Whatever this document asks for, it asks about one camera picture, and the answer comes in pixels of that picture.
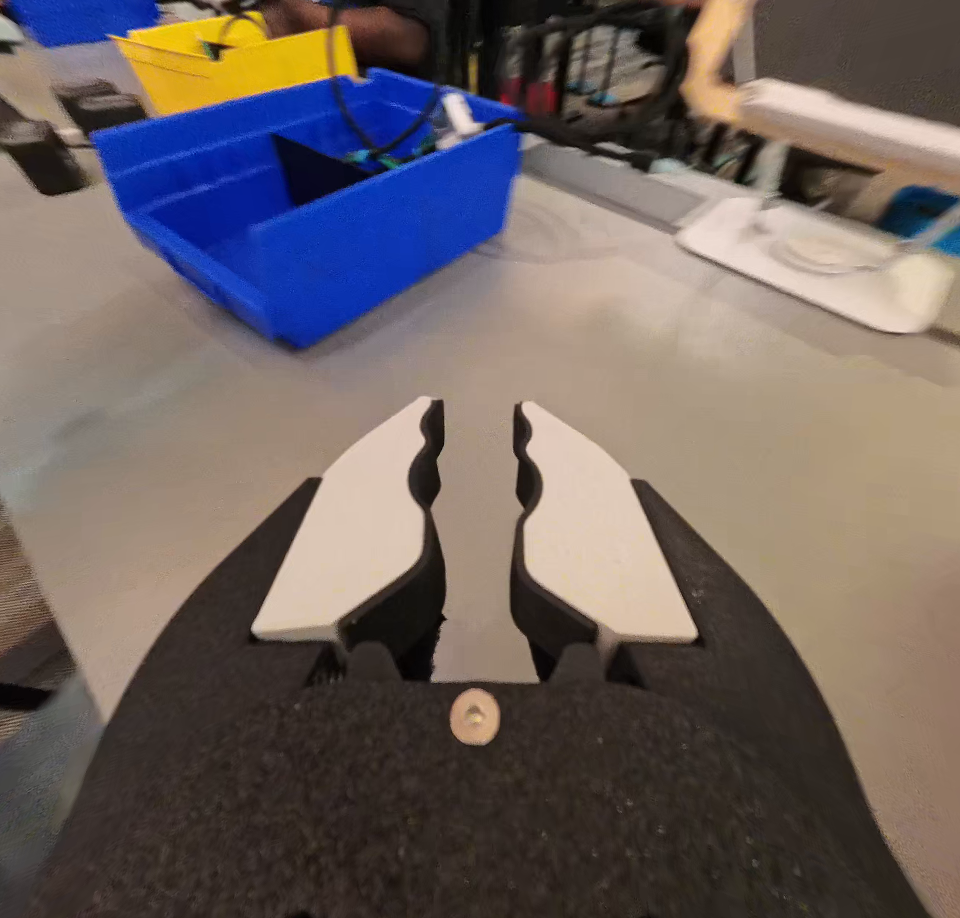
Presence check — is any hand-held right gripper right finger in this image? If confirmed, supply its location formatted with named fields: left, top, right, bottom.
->
left=510, top=401, right=699, bottom=682

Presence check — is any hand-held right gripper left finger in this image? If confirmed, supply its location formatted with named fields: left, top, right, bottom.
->
left=251, top=397, right=448, bottom=679

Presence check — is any smooth black hub cable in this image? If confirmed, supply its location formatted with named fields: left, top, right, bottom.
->
left=480, top=109, right=664, bottom=169

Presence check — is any silver stand base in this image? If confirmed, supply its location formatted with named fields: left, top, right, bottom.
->
left=675, top=191, right=960, bottom=334

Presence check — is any yellow plastic bin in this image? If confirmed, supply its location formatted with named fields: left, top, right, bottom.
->
left=113, top=11, right=361, bottom=118

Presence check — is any black rectangular case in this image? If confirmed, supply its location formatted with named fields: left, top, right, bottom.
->
left=0, top=116, right=91, bottom=196
left=54, top=79, right=151, bottom=133

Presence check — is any tablet stand with dark board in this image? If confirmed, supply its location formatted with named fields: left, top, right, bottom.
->
left=683, top=0, right=960, bottom=127

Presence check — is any white bar with wire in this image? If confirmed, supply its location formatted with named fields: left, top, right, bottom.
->
left=735, top=76, right=960, bottom=180

